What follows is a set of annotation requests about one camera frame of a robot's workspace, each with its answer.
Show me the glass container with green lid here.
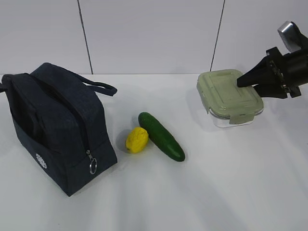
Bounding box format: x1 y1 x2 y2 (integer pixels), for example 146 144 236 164
196 69 264 128

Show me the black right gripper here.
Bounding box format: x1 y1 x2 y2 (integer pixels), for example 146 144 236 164
237 47 308 99

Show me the green cucumber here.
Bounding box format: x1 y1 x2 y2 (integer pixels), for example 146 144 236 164
138 112 186 162

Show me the dark navy fabric bag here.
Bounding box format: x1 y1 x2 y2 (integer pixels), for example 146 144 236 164
0 63 117 196

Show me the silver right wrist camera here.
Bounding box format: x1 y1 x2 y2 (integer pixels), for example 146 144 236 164
277 21 303 52

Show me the yellow lemon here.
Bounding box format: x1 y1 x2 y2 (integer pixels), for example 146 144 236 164
125 127 149 154

